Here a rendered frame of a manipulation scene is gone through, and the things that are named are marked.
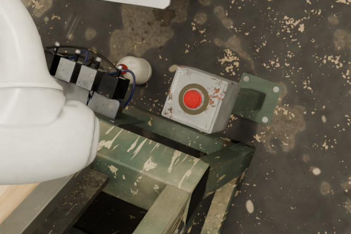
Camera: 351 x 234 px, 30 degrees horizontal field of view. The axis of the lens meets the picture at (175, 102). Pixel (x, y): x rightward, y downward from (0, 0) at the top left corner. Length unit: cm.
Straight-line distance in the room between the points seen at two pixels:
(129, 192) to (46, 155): 73
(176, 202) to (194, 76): 27
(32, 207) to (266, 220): 115
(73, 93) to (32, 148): 91
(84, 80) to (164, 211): 45
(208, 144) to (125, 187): 70
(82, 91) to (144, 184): 34
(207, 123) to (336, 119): 96
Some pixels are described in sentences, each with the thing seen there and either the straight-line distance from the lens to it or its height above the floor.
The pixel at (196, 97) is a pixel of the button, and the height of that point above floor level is 95.
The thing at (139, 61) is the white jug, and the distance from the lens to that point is 230.
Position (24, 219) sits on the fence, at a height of 111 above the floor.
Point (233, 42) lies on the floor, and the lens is 235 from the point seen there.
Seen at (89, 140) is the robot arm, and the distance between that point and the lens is 84.
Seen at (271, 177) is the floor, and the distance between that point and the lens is 234.
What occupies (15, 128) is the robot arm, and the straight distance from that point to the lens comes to 82.
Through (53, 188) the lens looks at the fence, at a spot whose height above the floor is 102.
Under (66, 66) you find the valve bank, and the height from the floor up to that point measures 76.
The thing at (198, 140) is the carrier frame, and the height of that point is 18.
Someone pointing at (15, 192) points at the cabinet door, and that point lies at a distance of 146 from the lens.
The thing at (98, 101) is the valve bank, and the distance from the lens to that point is 169.
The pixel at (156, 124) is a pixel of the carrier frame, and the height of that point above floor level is 18.
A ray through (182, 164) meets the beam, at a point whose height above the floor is 84.
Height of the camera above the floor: 230
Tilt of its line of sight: 75 degrees down
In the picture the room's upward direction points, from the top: 91 degrees counter-clockwise
